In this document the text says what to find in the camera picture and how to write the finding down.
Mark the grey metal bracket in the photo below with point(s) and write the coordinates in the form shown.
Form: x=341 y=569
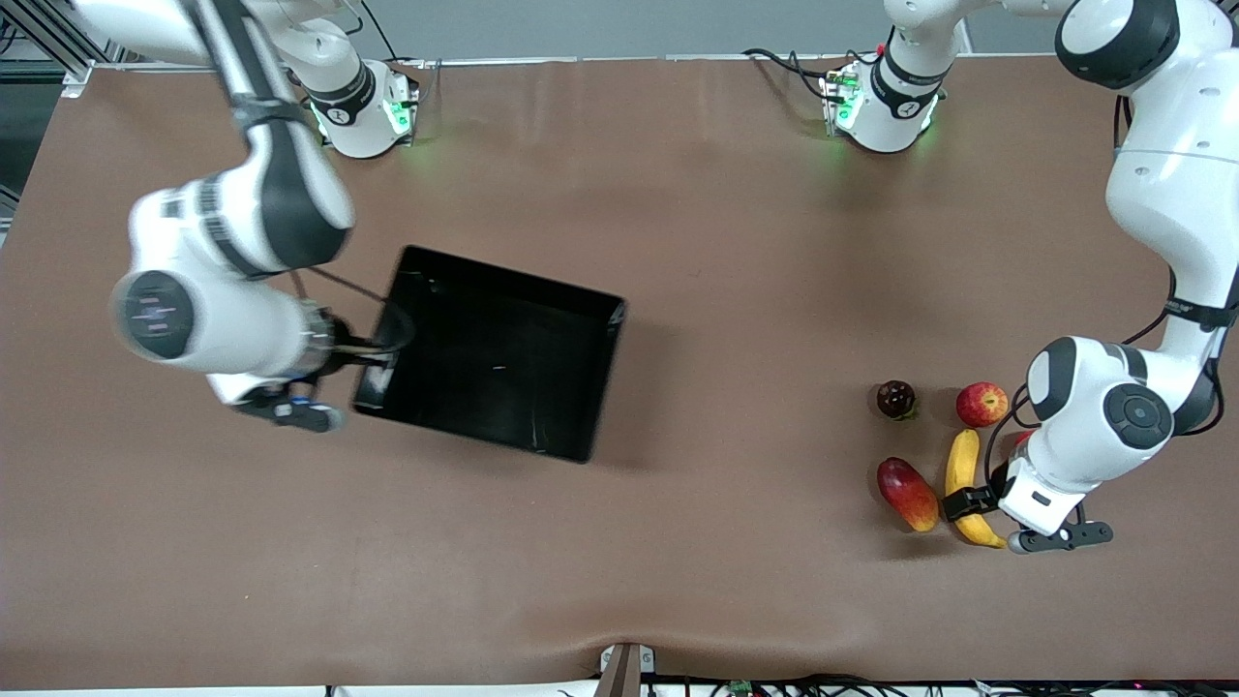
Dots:
x=624 y=673

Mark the aluminium frame profile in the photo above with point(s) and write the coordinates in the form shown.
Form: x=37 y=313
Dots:
x=48 y=44

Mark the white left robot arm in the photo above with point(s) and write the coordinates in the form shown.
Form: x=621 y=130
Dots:
x=1162 y=194

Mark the dark purple mangosteen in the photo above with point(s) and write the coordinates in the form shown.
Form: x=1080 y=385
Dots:
x=895 y=399

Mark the red yellow apple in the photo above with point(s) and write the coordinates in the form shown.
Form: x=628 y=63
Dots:
x=982 y=405

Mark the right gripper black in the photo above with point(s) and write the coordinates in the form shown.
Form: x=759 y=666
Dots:
x=347 y=360

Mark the small green circuit board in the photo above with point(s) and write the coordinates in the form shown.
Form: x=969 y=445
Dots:
x=741 y=688

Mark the yellow banana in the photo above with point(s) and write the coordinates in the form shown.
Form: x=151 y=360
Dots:
x=960 y=460

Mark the red yellow mango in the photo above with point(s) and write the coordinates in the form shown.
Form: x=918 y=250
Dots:
x=908 y=494

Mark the black plastic box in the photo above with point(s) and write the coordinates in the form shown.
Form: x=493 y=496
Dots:
x=503 y=358

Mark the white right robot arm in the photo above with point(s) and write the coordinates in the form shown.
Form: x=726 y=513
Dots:
x=242 y=319

